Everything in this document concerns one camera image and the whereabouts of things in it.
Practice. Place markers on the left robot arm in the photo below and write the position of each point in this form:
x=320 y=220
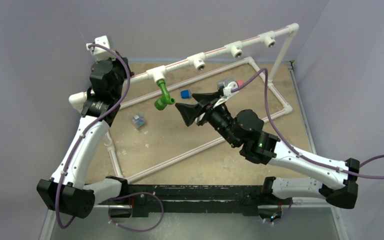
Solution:
x=66 y=191

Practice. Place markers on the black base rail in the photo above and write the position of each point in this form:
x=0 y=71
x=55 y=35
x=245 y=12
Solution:
x=248 y=200

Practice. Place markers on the small blue foil packet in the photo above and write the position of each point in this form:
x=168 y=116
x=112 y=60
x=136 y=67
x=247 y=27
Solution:
x=138 y=121

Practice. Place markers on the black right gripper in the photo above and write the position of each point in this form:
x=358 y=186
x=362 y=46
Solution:
x=189 y=113

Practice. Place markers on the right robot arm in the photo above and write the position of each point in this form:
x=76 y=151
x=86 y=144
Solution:
x=334 y=181

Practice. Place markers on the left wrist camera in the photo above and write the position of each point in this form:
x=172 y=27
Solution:
x=98 y=48

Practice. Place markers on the green plastic water faucet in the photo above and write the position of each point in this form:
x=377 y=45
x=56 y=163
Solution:
x=165 y=99

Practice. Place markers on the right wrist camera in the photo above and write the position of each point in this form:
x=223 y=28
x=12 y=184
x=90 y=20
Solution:
x=225 y=88

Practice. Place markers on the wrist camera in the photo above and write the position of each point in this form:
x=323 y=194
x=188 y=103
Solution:
x=98 y=48
x=225 y=88

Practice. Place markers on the blue grey small block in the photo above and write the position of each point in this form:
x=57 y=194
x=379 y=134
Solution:
x=185 y=94

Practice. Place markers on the white PVC pipe frame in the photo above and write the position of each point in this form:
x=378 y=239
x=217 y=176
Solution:
x=164 y=150

